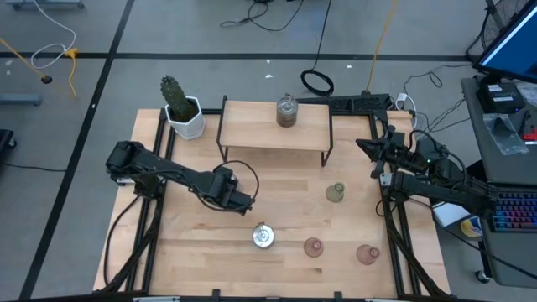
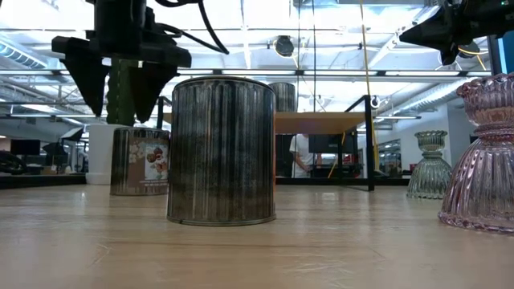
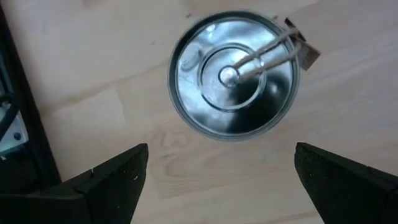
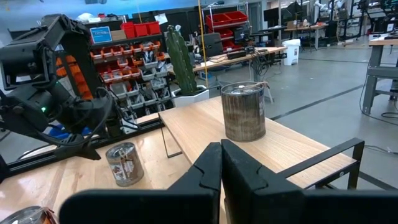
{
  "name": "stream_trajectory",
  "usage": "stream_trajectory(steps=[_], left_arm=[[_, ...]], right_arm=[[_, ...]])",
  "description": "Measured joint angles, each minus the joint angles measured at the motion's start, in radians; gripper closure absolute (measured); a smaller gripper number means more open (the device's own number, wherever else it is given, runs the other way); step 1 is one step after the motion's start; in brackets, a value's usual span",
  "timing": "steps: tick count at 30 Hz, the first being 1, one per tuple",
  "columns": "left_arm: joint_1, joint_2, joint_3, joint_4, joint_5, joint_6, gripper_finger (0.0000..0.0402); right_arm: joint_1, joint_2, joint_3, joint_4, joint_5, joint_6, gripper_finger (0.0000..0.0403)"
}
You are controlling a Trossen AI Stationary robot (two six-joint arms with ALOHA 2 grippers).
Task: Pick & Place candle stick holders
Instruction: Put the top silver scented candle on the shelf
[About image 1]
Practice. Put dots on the white box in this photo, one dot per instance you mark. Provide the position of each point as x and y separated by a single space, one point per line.
451 214

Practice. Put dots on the black desk caster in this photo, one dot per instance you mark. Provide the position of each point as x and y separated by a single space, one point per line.
483 277

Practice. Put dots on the green glass candle holder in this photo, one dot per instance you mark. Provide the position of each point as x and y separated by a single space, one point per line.
334 194

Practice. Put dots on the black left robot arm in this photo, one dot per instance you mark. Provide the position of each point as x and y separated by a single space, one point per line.
168 168

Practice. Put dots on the backlit rainbow keyboard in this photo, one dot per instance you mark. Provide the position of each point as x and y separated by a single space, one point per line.
516 209

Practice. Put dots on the grey desk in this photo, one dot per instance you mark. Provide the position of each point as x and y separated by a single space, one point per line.
503 168

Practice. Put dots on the glass jar with brown contents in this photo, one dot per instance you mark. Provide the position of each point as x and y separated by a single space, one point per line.
287 115

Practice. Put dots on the pink glass candle holder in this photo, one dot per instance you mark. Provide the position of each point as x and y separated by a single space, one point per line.
366 255
312 248

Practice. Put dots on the black round floor puck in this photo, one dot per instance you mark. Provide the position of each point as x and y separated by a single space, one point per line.
46 79

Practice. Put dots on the black floor object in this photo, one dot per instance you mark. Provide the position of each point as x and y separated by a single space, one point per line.
5 138

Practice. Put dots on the white power adapter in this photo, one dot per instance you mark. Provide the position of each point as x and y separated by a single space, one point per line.
403 100

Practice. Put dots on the grey floor bar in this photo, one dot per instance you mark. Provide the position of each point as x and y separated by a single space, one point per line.
19 99

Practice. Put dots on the black aluminium frame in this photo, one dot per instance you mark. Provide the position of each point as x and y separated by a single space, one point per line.
149 251

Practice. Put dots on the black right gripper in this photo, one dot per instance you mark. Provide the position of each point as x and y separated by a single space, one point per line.
403 151

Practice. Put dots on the computer monitor blue screen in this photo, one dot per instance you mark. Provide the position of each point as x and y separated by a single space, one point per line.
516 50

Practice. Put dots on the small black computer box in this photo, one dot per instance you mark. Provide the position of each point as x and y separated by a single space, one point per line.
501 97

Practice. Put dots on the wooden shelf black legs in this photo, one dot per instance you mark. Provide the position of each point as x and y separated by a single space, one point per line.
251 126

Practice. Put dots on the red object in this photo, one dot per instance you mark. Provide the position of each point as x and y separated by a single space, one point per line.
530 136

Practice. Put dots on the grey cart base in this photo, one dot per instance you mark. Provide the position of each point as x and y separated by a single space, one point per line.
46 4

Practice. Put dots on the clear plastic bag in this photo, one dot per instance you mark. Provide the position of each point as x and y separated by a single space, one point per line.
505 134

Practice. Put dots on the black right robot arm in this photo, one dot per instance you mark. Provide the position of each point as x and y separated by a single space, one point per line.
440 191

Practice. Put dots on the silver candle tin orange tag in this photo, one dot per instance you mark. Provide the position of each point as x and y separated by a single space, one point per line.
263 237

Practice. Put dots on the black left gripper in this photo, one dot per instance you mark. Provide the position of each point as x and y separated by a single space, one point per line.
239 201

